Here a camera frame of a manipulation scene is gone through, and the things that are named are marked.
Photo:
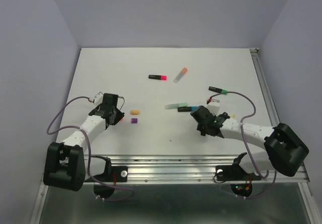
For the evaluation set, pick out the aluminium front rail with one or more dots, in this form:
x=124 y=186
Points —
x=171 y=169

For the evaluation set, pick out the blue black highlighter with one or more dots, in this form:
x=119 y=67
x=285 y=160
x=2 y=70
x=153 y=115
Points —
x=187 y=109

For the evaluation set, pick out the green black highlighter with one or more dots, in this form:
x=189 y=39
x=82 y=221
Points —
x=217 y=90

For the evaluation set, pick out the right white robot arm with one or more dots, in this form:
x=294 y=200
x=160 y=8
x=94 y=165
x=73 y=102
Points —
x=282 y=150

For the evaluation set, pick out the tan pen cap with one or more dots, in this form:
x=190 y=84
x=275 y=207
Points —
x=134 y=112

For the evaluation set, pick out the pink black highlighter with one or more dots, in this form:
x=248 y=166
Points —
x=157 y=77

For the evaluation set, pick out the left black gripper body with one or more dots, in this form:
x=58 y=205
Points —
x=118 y=115

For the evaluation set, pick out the aluminium rail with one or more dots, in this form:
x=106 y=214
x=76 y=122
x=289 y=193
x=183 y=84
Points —
x=171 y=169
x=270 y=106

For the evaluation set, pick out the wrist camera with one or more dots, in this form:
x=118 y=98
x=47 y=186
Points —
x=97 y=99
x=213 y=106

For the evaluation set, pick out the mint cap translucent highlighter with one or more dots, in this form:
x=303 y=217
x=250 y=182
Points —
x=175 y=105

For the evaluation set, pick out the aluminium right rail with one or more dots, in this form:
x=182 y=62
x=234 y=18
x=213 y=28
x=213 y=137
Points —
x=270 y=106

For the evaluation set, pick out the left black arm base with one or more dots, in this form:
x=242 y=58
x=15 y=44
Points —
x=105 y=176

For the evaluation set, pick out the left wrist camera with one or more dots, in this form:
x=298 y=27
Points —
x=97 y=99

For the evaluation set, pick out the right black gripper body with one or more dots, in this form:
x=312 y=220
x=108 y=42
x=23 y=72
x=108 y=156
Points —
x=199 y=127

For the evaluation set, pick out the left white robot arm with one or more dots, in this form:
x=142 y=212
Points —
x=68 y=162

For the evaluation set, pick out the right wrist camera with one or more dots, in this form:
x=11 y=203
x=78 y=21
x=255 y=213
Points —
x=213 y=106

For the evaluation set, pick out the peach cap translucent highlighter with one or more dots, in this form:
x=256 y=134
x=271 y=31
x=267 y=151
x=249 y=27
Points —
x=180 y=75

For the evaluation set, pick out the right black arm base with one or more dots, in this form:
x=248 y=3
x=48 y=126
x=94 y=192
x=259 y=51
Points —
x=234 y=172

